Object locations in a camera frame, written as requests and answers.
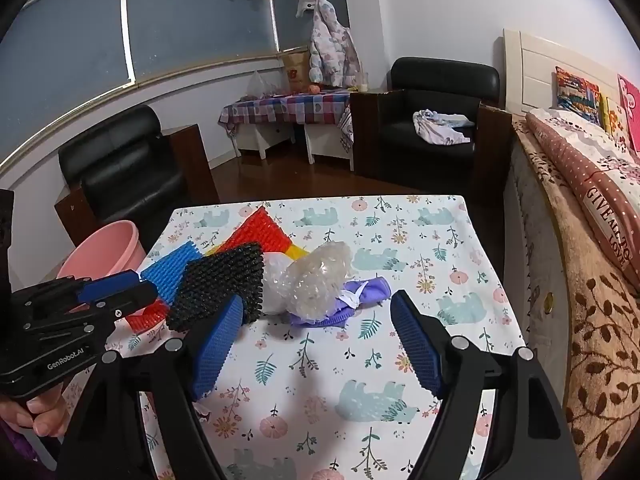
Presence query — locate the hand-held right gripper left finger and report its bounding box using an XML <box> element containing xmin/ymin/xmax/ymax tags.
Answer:
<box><xmin>54</xmin><ymin>292</ymin><xmax>246</xmax><ymax>480</ymax></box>

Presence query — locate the yellow pillow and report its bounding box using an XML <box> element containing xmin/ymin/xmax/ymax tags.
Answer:
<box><xmin>600</xmin><ymin>95</ymin><xmax>626</xmax><ymax>137</ymax></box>

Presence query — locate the person's left hand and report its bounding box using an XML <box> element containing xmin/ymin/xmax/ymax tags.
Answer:
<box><xmin>0</xmin><ymin>391</ymin><xmax>69</xmax><ymax>437</ymax></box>

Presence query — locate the pink plastic basin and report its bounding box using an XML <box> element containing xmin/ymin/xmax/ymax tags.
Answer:
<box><xmin>54</xmin><ymin>220</ymin><xmax>146</xmax><ymax>311</ymax></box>

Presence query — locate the clear bubble wrap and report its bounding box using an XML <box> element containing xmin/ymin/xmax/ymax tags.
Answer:
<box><xmin>281</xmin><ymin>241</ymin><xmax>359</xmax><ymax>326</ymax></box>

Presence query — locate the black spiky plastic mat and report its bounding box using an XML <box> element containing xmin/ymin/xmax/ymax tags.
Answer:
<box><xmin>166</xmin><ymin>242</ymin><xmax>266</xmax><ymax>334</ymax></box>

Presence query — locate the red spiky plastic mat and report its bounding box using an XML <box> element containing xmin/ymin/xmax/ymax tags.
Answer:
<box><xmin>125</xmin><ymin>299</ymin><xmax>170</xmax><ymax>333</ymax></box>
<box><xmin>219</xmin><ymin>206</ymin><xmax>296</xmax><ymax>257</ymax></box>

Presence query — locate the floral puffer jacket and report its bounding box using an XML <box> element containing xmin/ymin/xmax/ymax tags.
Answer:
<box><xmin>307</xmin><ymin>0</ymin><xmax>362</xmax><ymax>88</ymax></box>

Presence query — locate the floral bear print tablecloth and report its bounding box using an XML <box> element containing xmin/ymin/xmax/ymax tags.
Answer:
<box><xmin>65</xmin><ymin>194</ymin><xmax>528</xmax><ymax>480</ymax></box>

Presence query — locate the brown paper bag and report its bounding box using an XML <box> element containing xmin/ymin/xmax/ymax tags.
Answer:
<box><xmin>281</xmin><ymin>50</ymin><xmax>313</xmax><ymax>93</ymax></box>

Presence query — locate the brown dotted rolled quilt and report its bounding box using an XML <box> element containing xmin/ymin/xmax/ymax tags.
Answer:
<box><xmin>525</xmin><ymin>107</ymin><xmax>640</xmax><ymax>281</ymax></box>

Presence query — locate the window with blue blinds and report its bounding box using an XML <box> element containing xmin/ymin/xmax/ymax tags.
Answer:
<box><xmin>0</xmin><ymin>0</ymin><xmax>351</xmax><ymax>171</ymax></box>

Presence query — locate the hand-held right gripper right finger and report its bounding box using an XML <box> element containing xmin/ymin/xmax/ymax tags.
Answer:
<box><xmin>389</xmin><ymin>290</ymin><xmax>583</xmax><ymax>480</ymax></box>

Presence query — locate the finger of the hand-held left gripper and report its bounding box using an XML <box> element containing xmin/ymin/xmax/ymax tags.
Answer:
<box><xmin>30</xmin><ymin>282</ymin><xmax>160</xmax><ymax>342</ymax></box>
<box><xmin>75</xmin><ymin>270</ymin><xmax>142</xmax><ymax>305</ymax></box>

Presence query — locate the checkered tablecloth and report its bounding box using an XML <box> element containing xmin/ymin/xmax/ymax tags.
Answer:
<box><xmin>217</xmin><ymin>89</ymin><xmax>356</xmax><ymax>152</ymax></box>

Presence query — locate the yellow spiky plastic mat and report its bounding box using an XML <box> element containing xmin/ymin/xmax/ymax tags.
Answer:
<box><xmin>207</xmin><ymin>241</ymin><xmax>307</xmax><ymax>261</ymax></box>

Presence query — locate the purple wrapper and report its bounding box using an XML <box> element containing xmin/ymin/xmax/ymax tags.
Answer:
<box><xmin>290</xmin><ymin>275</ymin><xmax>397</xmax><ymax>332</ymax></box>

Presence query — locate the crumpled patterned cloth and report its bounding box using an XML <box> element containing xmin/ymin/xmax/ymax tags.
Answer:
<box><xmin>412</xmin><ymin>109</ymin><xmax>473</xmax><ymax>145</ymax></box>

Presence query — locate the clear plastic bag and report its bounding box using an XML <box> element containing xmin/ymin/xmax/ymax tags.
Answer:
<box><xmin>247</xmin><ymin>70</ymin><xmax>273</xmax><ymax>98</ymax></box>

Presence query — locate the white side table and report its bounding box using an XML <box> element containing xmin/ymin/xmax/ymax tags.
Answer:
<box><xmin>232</xmin><ymin>120</ymin><xmax>356</xmax><ymax>171</ymax></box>

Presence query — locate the pink pillow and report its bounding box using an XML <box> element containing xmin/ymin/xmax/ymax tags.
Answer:
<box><xmin>617</xmin><ymin>74</ymin><xmax>640</xmax><ymax>153</ymax></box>

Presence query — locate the black leather armchair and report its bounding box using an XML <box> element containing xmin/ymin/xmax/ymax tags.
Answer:
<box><xmin>348</xmin><ymin>56</ymin><xmax>513</xmax><ymax>196</ymax></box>
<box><xmin>54</xmin><ymin>104</ymin><xmax>221</xmax><ymax>256</ymax></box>

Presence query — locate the blue spiky plastic mat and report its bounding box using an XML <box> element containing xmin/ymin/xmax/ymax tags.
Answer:
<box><xmin>140</xmin><ymin>240</ymin><xmax>212</xmax><ymax>307</ymax></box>

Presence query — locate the colourful patterned pillow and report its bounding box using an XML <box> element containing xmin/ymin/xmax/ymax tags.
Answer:
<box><xmin>555</xmin><ymin>66</ymin><xmax>603</xmax><ymax>126</ymax></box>

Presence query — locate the cream bed headboard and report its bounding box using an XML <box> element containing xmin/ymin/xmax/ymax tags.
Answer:
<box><xmin>502</xmin><ymin>29</ymin><xmax>626</xmax><ymax>116</ymax></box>

